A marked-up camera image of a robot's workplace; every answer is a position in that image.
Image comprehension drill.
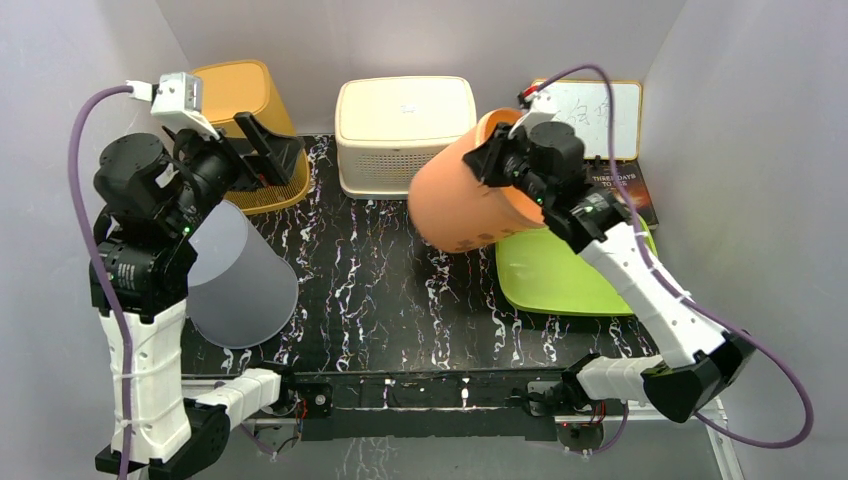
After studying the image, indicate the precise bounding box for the cream perforated basket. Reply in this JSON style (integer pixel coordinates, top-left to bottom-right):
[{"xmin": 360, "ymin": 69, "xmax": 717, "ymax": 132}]
[{"xmin": 334, "ymin": 76, "xmax": 477, "ymax": 200}]

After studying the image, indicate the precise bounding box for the orange paper bucket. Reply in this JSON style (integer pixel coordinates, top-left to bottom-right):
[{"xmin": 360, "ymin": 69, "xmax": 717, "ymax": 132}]
[{"xmin": 407, "ymin": 108, "xmax": 544, "ymax": 253}]

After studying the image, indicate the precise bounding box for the dark book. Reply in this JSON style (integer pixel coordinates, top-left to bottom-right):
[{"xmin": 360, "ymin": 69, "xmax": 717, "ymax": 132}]
[{"xmin": 584, "ymin": 158, "xmax": 659, "ymax": 230}]

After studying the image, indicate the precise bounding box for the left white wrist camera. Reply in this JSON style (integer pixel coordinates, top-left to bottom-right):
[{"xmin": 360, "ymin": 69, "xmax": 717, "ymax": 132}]
[{"xmin": 125, "ymin": 72, "xmax": 220, "ymax": 140}]

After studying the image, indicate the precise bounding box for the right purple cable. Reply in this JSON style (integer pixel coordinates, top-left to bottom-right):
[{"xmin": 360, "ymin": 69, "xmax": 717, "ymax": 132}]
[{"xmin": 523, "ymin": 63, "xmax": 815, "ymax": 458}]

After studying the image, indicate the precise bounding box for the small whiteboard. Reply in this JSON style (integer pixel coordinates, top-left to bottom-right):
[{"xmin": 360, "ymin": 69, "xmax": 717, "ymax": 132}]
[{"xmin": 545, "ymin": 80, "xmax": 642, "ymax": 161}]

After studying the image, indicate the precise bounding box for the grey and tan bucket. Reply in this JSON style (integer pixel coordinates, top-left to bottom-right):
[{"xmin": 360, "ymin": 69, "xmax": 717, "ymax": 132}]
[{"xmin": 187, "ymin": 201, "xmax": 299, "ymax": 349}]

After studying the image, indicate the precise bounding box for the green plastic tray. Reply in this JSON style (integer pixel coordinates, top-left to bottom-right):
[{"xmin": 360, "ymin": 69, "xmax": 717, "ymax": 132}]
[{"xmin": 495, "ymin": 229, "xmax": 632, "ymax": 317}]

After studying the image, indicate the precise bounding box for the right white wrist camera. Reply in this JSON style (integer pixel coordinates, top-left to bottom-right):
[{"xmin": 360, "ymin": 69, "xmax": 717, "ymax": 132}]
[{"xmin": 508, "ymin": 86, "xmax": 559, "ymax": 139}]

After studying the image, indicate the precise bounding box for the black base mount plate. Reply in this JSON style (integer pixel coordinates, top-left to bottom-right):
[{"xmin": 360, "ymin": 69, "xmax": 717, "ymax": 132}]
[{"xmin": 235, "ymin": 370, "xmax": 631, "ymax": 445}]

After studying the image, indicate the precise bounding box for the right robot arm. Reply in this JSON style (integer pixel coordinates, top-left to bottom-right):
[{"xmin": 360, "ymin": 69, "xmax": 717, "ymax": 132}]
[{"xmin": 462, "ymin": 122, "xmax": 754, "ymax": 423}]

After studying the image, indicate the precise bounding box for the aluminium rail frame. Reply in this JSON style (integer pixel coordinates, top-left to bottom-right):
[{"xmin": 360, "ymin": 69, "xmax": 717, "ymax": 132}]
[{"xmin": 115, "ymin": 374, "xmax": 747, "ymax": 480}]

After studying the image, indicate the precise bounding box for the orange mesh basket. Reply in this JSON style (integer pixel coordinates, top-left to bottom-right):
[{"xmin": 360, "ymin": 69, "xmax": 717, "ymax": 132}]
[{"xmin": 191, "ymin": 60, "xmax": 311, "ymax": 216}]

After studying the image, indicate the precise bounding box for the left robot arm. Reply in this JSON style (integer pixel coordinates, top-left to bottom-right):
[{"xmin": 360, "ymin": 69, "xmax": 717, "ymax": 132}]
[{"xmin": 90, "ymin": 112, "xmax": 303, "ymax": 479}]

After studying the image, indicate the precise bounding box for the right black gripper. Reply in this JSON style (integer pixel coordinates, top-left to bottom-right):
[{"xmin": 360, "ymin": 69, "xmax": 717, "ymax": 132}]
[{"xmin": 463, "ymin": 123, "xmax": 553, "ymax": 209}]

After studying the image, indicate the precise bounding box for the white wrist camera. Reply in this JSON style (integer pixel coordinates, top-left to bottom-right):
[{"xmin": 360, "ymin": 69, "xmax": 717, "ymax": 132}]
[
  {"xmin": 125, "ymin": 72, "xmax": 220, "ymax": 140},
  {"xmin": 508, "ymin": 86, "xmax": 559, "ymax": 139}
]

